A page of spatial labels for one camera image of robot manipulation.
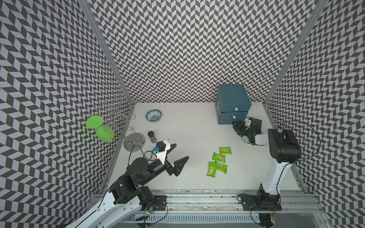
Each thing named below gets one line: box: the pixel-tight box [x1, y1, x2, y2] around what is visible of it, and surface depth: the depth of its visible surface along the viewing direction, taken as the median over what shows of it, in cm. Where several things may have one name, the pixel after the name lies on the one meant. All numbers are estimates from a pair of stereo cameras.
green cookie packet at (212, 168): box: [206, 160, 218, 178], surface depth 85 cm
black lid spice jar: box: [147, 130, 157, 144], surface depth 91 cm
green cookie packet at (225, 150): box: [219, 146, 232, 155], surface depth 93 cm
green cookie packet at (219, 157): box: [211, 152, 226, 164], surface depth 90 cm
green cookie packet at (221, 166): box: [214, 160, 228, 174], surface depth 86 cm
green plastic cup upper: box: [86, 114, 104, 129], surface depth 68 cm
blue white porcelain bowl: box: [145, 109, 163, 123], surface depth 110 cm
